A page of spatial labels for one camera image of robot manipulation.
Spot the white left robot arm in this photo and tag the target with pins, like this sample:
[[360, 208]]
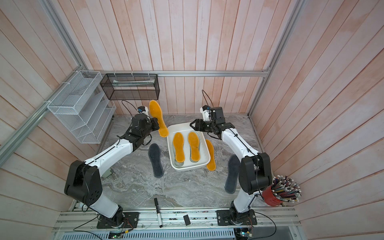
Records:
[[84, 178]]

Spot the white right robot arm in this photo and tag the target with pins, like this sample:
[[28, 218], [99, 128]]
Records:
[[255, 173]]

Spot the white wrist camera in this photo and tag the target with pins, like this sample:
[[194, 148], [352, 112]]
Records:
[[205, 111], [143, 110]]

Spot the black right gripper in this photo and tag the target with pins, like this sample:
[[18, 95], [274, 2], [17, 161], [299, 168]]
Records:
[[200, 124]]

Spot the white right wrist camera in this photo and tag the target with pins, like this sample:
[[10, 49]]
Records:
[[205, 111]]

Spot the red cup of pencils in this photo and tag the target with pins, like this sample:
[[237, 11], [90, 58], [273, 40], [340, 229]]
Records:
[[283, 190]]

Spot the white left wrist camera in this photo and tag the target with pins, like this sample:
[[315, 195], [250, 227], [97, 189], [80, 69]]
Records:
[[143, 110]]

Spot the pale green small device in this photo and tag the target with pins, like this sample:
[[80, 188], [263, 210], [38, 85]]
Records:
[[107, 173]]

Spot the black wire mesh basket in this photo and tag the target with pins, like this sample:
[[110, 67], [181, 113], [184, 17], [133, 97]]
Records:
[[143, 87]]

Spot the white plastic storage box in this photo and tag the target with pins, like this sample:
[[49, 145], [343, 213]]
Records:
[[195, 147]]

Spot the black marker pen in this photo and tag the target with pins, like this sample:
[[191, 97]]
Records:
[[160, 222]]

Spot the yellow fuzzy insole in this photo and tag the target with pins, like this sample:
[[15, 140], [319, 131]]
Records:
[[211, 166], [194, 145], [156, 112], [178, 137]]

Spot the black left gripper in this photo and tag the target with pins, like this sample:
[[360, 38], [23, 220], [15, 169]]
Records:
[[154, 121]]

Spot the dark grey insole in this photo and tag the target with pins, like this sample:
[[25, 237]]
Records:
[[233, 173], [154, 153]]

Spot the small black block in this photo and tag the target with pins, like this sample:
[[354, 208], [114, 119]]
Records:
[[187, 220]]

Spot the white wire mesh shelf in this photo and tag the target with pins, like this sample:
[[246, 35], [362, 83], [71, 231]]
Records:
[[82, 108]]

